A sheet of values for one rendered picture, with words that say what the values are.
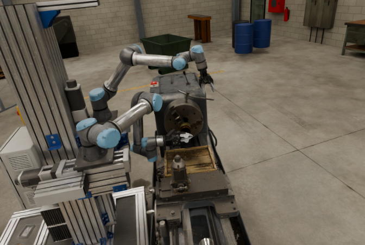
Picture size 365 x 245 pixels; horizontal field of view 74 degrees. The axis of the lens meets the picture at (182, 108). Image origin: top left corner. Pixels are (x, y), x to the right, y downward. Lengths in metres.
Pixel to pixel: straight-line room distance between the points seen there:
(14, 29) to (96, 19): 10.17
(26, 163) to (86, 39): 10.18
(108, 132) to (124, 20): 10.55
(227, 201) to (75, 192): 0.87
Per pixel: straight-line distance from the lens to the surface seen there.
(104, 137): 1.37
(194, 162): 1.83
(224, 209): 1.50
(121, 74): 1.92
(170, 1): 12.17
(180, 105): 1.87
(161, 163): 2.43
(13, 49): 1.60
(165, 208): 1.52
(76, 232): 2.29
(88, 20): 11.69
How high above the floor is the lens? 2.03
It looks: 26 degrees down
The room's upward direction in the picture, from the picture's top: 5 degrees counter-clockwise
